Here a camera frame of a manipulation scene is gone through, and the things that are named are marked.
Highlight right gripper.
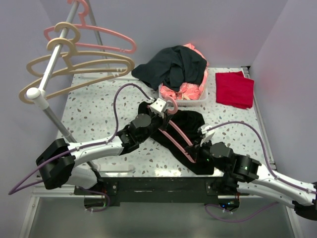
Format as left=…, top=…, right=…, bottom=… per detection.
left=184, top=136, right=227, bottom=173

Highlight pink hanger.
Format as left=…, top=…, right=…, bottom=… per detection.
left=158, top=96, right=196, bottom=163
left=44, top=24, right=137, bottom=53

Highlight black shorts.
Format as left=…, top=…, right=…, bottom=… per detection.
left=151, top=110, right=213, bottom=175

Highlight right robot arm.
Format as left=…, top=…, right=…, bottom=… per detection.
left=185, top=142, right=317, bottom=221

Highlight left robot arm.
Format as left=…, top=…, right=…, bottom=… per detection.
left=36, top=110, right=173, bottom=194

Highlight lower beige hanger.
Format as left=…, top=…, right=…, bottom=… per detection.
left=19, top=37, right=131, bottom=104

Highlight beige hanger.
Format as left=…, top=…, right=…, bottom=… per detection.
left=19, top=37, right=131, bottom=104
left=26, top=21, right=136, bottom=77

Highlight upper beige hanger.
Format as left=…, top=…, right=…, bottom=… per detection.
left=26, top=21, right=136, bottom=77

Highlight top pink hanger hook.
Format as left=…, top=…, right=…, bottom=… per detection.
left=66, top=0, right=90, bottom=25

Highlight pink garment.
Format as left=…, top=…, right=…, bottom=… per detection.
left=159, top=43, right=210, bottom=101

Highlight white plastic basket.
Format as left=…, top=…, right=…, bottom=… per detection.
left=159, top=88, right=208, bottom=107

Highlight dark teal garment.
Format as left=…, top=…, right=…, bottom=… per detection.
left=131, top=45, right=207, bottom=92

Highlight red folded cloth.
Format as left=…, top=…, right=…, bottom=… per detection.
left=215, top=71, right=254, bottom=109

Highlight metal clothes rack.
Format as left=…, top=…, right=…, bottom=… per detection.
left=26, top=0, right=136, bottom=173

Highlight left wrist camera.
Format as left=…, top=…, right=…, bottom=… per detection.
left=148, top=98, right=168, bottom=118

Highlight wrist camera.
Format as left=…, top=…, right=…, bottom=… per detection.
left=148, top=98, right=168, bottom=118
left=198, top=123, right=215, bottom=146

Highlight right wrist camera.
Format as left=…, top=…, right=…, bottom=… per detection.
left=198, top=123, right=215, bottom=146

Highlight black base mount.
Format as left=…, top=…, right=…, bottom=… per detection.
left=74, top=177, right=240, bottom=211

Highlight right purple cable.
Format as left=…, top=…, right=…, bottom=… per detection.
left=204, top=121, right=317, bottom=223

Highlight purple cable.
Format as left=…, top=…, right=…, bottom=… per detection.
left=204, top=121, right=317, bottom=223
left=8, top=83, right=156, bottom=195

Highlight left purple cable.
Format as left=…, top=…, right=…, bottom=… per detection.
left=8, top=83, right=156, bottom=195

